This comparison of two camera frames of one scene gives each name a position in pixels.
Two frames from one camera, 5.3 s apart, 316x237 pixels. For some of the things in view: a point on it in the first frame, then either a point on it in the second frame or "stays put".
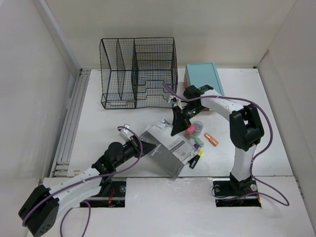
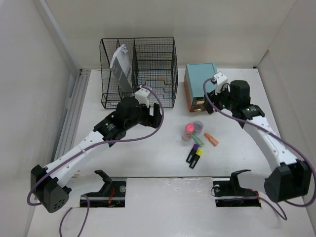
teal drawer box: x=199 y=74 stays put
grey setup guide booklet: x=171 y=152 -> x=120 y=66
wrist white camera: x=172 y=99 -> x=221 y=79
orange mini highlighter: x=211 y=139 stays put
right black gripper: x=180 y=123 -> x=214 y=98
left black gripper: x=136 y=144 -> x=151 y=121
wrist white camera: x=126 y=134 -> x=141 y=95
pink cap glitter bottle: x=189 y=132 stays put
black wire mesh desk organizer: x=138 y=72 stays put
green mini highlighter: x=198 y=140 stays put
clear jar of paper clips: x=198 y=127 stays put
